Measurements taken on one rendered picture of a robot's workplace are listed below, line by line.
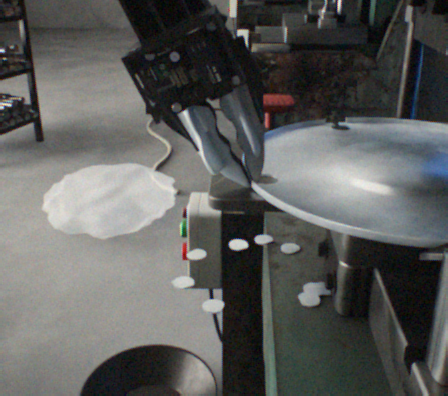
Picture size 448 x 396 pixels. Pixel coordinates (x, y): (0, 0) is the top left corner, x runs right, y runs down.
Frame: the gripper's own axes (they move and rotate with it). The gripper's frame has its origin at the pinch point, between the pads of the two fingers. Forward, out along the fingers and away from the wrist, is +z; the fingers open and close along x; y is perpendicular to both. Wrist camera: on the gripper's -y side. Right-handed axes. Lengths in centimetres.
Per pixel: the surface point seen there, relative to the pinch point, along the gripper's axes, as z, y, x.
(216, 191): 0.1, 1.7, -3.0
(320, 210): 3.5, 5.6, 4.6
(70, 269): 50, -106, -81
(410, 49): 22, -87, 36
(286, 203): 1.7, 5.7, 2.4
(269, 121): 8.2, -35.9, 1.5
